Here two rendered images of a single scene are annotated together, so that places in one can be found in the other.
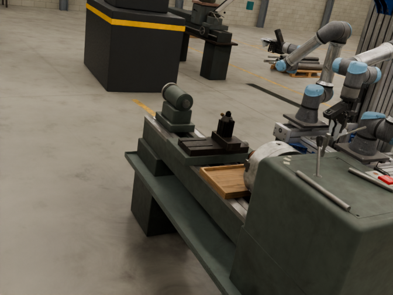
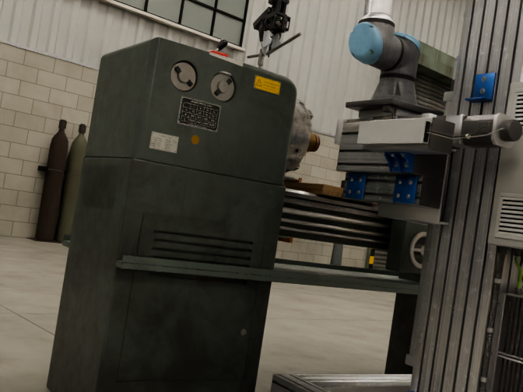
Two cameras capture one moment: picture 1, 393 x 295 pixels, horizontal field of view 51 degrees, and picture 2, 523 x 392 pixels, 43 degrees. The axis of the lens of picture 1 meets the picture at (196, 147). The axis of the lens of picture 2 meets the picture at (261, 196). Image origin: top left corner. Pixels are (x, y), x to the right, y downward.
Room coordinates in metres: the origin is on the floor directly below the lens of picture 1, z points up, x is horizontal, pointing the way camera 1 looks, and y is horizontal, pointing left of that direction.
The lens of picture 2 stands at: (1.73, -3.10, 0.74)
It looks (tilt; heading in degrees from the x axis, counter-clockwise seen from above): 2 degrees up; 87
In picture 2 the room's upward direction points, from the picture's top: 9 degrees clockwise
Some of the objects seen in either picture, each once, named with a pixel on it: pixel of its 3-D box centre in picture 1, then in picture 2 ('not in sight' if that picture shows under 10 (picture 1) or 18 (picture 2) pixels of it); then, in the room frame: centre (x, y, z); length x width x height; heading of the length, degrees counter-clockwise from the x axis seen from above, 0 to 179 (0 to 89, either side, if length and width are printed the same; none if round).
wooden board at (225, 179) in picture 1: (238, 179); (323, 192); (2.14, -0.27, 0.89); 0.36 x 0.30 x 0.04; 121
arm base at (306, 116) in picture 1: (307, 112); not in sight; (2.66, -0.70, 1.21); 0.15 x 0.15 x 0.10
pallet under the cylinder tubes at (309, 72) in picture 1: (299, 70); not in sight; (10.64, -2.27, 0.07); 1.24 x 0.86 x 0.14; 124
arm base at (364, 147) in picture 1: (364, 142); (395, 92); (2.23, -0.94, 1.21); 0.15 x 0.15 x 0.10
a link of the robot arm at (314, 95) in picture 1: (313, 95); not in sight; (2.66, -0.70, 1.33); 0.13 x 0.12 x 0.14; 141
